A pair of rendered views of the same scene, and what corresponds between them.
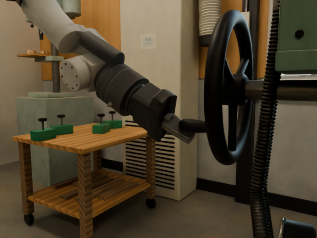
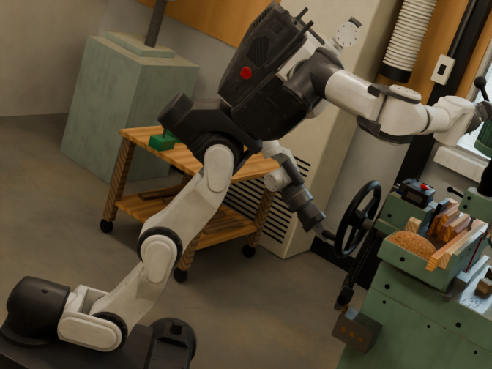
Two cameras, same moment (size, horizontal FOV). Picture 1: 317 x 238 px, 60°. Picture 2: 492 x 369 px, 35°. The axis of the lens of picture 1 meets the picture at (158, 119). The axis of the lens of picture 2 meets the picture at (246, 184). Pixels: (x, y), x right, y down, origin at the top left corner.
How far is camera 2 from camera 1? 2.15 m
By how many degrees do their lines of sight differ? 13
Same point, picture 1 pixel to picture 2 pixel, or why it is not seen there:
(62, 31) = (272, 152)
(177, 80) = (334, 111)
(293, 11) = (391, 204)
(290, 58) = (381, 225)
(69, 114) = (162, 89)
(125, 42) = not seen: hidden behind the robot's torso
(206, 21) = (397, 50)
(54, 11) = not seen: hidden behind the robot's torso
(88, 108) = (189, 83)
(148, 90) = (312, 209)
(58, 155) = not seen: hidden behind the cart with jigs
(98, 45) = (292, 172)
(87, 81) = (279, 188)
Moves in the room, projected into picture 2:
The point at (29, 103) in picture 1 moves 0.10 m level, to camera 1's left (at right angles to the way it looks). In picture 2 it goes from (112, 57) to (94, 51)
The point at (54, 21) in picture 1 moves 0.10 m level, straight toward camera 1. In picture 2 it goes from (269, 144) to (279, 156)
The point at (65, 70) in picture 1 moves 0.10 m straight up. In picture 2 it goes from (269, 179) to (279, 151)
